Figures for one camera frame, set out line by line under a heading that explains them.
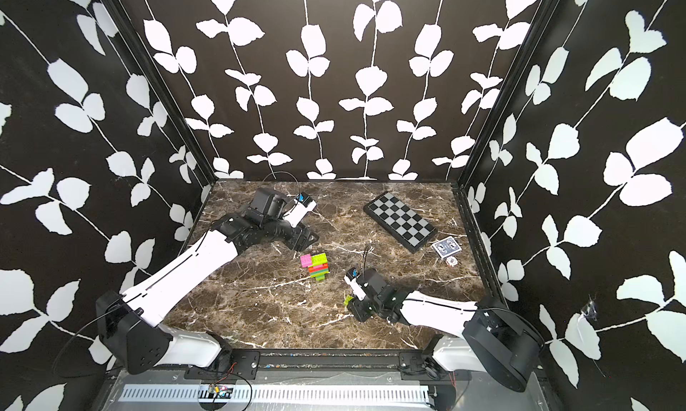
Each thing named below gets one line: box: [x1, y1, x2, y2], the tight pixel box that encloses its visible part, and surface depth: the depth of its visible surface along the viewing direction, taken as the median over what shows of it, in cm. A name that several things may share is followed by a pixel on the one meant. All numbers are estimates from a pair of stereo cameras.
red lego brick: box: [308, 262, 330, 274], surface depth 85 cm
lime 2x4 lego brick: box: [309, 251, 328, 268], surface depth 85 cm
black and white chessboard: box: [363, 191, 438, 253], surface depth 106 cm
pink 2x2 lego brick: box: [300, 253, 312, 269], surface depth 83 cm
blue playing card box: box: [432, 235, 462, 259], surface depth 100 cm
